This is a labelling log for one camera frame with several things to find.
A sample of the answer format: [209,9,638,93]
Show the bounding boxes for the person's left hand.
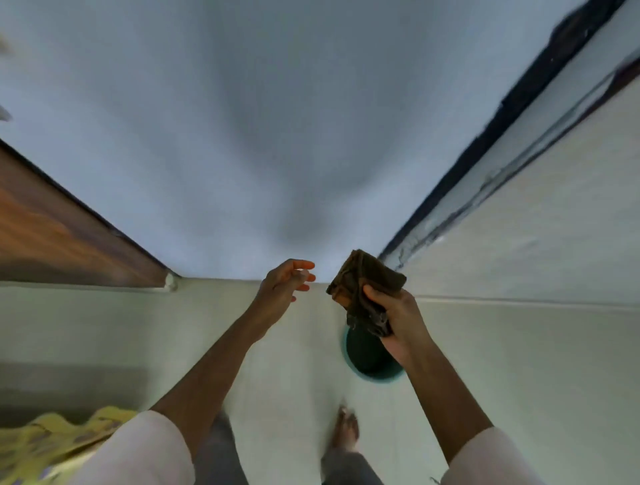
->
[253,259,317,325]

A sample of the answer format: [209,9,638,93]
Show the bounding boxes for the person's right hand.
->
[363,284,432,371]

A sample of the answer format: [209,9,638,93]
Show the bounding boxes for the brown cloth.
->
[326,249,407,338]

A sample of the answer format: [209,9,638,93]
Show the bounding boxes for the person's right forearm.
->
[404,345,495,465]

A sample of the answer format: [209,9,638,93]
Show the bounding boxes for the person's left forearm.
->
[150,314,273,458]

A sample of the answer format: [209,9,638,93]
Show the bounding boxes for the green round bucket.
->
[342,325,406,384]

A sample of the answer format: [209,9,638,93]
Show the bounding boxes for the person's right foot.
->
[331,406,361,454]

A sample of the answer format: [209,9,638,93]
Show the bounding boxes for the person's grey trousers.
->
[192,412,386,485]

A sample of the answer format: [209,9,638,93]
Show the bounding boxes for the person's white sleeves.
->
[67,411,546,485]

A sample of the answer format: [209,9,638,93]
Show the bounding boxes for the brown wooden door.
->
[0,139,173,288]

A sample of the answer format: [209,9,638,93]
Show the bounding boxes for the yellow patterned cloth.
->
[0,406,138,485]

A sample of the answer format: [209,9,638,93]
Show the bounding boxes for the dark window frame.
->
[377,0,640,263]

